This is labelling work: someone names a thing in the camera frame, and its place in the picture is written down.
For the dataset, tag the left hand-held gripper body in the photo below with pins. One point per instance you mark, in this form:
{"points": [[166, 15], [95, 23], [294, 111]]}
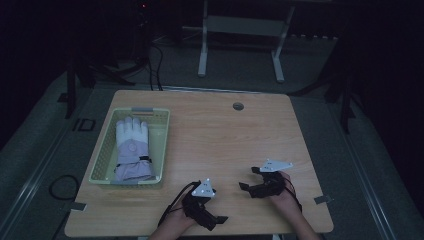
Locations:
{"points": [[203, 190]]}

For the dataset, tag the black metal stand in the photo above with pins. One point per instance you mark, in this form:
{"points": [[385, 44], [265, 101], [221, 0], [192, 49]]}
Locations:
{"points": [[70, 90], [346, 100]]}

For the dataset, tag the person's left hand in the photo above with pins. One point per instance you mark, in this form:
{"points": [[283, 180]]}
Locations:
{"points": [[180, 218]]}

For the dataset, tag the grey round table grommet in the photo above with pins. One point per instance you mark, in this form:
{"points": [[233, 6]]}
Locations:
{"points": [[238, 106]]}

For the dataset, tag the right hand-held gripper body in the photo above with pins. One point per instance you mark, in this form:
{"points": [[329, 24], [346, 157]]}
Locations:
{"points": [[271, 185]]}

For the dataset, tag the light green plastic basket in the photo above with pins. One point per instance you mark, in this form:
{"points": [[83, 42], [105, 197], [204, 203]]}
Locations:
{"points": [[160, 146]]}

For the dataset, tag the person's right hand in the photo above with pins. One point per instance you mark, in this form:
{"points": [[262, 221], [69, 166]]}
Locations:
{"points": [[288, 200]]}

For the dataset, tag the dark device with red light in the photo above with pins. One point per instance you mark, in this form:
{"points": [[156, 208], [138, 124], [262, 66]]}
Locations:
{"points": [[143, 30]]}

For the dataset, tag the white metal desk frame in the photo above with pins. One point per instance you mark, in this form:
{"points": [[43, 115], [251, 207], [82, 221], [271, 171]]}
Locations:
{"points": [[245, 26]]}

